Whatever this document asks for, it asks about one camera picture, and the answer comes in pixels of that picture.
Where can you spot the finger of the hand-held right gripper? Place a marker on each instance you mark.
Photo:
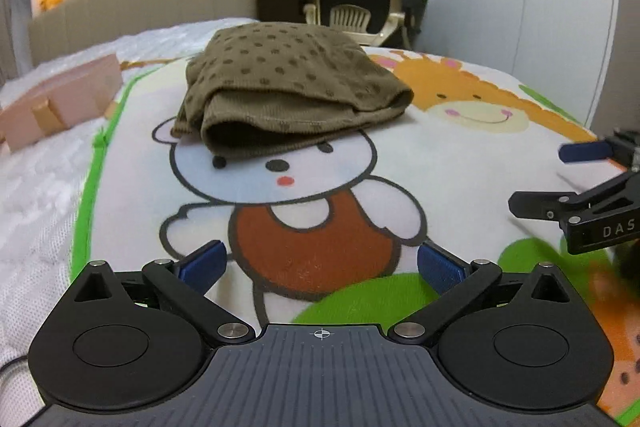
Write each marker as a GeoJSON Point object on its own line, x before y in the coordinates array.
{"type": "Point", "coordinates": [585, 152]}
{"type": "Point", "coordinates": [537, 204]}

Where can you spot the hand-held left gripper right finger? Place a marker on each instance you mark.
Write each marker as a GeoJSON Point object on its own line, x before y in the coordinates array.
{"type": "Point", "coordinates": [440, 268]}

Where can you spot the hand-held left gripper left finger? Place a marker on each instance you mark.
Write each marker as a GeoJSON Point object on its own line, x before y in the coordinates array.
{"type": "Point", "coordinates": [204, 263]}

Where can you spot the brown dotted knit garment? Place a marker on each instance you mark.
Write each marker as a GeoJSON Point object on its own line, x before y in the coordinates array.
{"type": "Point", "coordinates": [285, 77]}

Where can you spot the cartoon animal printed blanket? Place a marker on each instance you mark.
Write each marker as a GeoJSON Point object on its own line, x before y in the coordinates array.
{"type": "Point", "coordinates": [450, 187]}

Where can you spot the pink gift box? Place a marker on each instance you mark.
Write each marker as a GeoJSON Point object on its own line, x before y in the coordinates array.
{"type": "Point", "coordinates": [65, 102]}

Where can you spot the beige padded headboard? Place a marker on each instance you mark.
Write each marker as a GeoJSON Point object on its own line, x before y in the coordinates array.
{"type": "Point", "coordinates": [150, 2]}

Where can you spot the grey curtain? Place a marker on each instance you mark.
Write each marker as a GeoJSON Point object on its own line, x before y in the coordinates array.
{"type": "Point", "coordinates": [12, 7]}

